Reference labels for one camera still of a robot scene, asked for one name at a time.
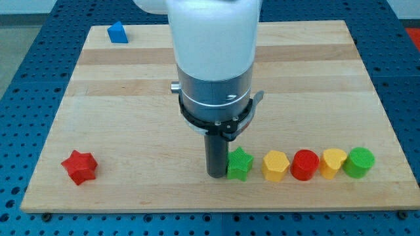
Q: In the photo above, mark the grey flange with black clamp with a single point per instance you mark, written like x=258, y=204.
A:
x=218, y=108

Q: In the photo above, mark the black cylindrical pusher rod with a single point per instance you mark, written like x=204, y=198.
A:
x=216, y=154

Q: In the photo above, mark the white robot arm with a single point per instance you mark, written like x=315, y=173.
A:
x=214, y=43

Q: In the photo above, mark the green star block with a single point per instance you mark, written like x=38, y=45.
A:
x=239, y=164

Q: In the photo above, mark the yellow hexagon block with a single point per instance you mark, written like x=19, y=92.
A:
x=275, y=165

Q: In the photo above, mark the red cylinder block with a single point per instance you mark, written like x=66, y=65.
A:
x=305, y=164

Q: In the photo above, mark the wooden board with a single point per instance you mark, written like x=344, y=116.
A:
x=119, y=107

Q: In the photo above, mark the yellow heart block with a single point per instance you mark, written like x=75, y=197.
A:
x=331, y=162

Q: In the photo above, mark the blue triangle block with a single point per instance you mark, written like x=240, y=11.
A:
x=117, y=33

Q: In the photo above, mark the red star block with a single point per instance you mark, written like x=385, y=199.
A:
x=80, y=167

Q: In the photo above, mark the green cylinder block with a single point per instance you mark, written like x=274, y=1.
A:
x=359, y=161

